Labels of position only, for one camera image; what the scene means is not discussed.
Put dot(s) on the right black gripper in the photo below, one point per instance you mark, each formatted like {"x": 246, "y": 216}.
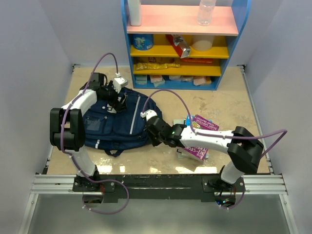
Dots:
{"x": 154, "y": 143}

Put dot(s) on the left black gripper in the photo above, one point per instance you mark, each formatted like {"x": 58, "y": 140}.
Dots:
{"x": 118, "y": 106}

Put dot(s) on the navy blue backpack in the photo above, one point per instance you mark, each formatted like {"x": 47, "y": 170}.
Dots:
{"x": 115, "y": 132}

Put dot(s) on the purple Treehouse book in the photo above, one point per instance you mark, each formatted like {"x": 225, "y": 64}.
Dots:
{"x": 197, "y": 153}

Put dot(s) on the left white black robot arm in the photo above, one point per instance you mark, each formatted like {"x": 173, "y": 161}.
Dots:
{"x": 67, "y": 130}

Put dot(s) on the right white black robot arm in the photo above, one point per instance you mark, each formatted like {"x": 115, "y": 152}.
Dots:
{"x": 244, "y": 151}

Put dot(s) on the green sponge pack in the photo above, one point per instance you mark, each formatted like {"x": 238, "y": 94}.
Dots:
{"x": 141, "y": 79}

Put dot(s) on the yellow snack bag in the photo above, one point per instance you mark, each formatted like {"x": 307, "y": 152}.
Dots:
{"x": 140, "y": 66}

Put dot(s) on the orange pink sponge pack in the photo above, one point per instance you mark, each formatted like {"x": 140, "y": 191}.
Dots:
{"x": 201, "y": 80}

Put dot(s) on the blue round can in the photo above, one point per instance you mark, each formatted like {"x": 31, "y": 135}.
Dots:
{"x": 143, "y": 42}

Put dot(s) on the blue shelf unit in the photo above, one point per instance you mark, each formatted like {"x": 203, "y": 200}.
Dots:
{"x": 170, "y": 50}

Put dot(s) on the orange flat box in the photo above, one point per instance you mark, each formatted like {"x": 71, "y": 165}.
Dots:
{"x": 197, "y": 60}

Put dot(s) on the red silver snack box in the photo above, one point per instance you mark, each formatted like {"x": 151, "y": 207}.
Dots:
{"x": 179, "y": 44}

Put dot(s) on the white cylinder bottle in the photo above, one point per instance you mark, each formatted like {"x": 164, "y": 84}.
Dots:
{"x": 135, "y": 13}

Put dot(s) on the white plastic tub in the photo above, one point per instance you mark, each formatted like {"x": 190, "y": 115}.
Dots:
{"x": 202, "y": 42}

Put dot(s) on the clear plastic water bottle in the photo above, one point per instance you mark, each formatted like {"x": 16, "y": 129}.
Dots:
{"x": 205, "y": 12}

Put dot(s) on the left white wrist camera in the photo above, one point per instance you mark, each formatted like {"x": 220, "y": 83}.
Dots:
{"x": 119, "y": 82}

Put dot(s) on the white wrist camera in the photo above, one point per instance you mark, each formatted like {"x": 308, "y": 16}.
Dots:
{"x": 119, "y": 82}
{"x": 148, "y": 114}

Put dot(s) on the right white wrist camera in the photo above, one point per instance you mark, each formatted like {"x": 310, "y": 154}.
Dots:
{"x": 148, "y": 114}

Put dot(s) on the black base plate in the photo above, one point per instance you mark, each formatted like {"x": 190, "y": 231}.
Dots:
{"x": 203, "y": 187}

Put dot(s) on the aluminium frame rail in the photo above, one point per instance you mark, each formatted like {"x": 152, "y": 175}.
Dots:
{"x": 254, "y": 184}

